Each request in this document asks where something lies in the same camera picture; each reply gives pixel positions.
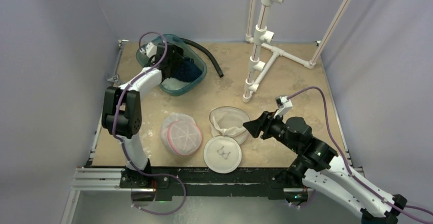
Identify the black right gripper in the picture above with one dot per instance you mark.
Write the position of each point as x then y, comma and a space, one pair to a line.
265, 126

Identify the teal plastic basin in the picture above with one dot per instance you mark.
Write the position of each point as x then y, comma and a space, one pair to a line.
161, 52

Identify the white PVC pipe rack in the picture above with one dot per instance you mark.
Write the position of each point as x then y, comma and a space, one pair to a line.
263, 54

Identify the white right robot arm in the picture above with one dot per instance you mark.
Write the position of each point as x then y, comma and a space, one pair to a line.
321, 168

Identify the white cloth in basin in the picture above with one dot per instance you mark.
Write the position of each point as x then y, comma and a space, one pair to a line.
173, 84

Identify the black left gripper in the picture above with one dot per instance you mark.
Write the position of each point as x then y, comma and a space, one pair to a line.
174, 58

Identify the pink-trimmed white laundry bag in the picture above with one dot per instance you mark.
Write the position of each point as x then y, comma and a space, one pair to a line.
180, 134

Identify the red-handled adjustable wrench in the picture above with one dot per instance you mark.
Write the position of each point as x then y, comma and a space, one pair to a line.
115, 79

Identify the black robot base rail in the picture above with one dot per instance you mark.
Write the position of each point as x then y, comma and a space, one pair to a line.
167, 182

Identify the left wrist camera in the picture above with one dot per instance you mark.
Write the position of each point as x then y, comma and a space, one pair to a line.
148, 50

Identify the black bra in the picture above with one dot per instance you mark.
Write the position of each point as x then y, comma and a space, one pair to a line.
188, 71

